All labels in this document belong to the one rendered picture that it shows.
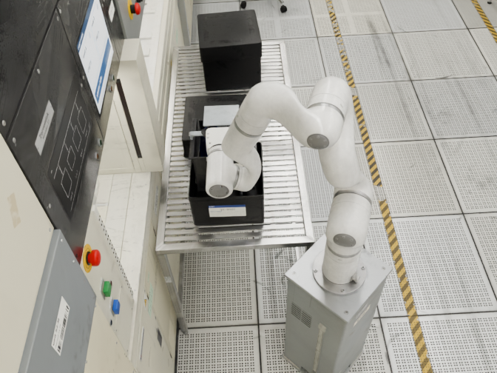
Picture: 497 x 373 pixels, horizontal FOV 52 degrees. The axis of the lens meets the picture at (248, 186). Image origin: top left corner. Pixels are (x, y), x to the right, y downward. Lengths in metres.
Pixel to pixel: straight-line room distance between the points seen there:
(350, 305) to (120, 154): 1.01
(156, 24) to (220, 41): 0.54
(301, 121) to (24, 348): 0.75
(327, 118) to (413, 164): 2.13
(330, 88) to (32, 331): 0.85
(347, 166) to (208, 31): 1.31
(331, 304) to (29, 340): 1.11
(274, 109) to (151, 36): 1.58
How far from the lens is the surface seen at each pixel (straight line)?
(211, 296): 2.70
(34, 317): 0.99
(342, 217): 1.49
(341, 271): 1.77
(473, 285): 2.90
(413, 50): 4.23
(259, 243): 1.93
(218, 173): 1.55
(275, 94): 1.28
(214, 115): 1.76
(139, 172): 2.07
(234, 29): 2.50
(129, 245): 1.87
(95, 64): 1.43
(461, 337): 2.74
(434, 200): 3.16
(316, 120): 1.22
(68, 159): 1.16
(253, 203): 1.88
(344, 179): 1.42
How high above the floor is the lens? 2.37
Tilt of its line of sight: 50 degrees down
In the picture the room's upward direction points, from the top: 3 degrees counter-clockwise
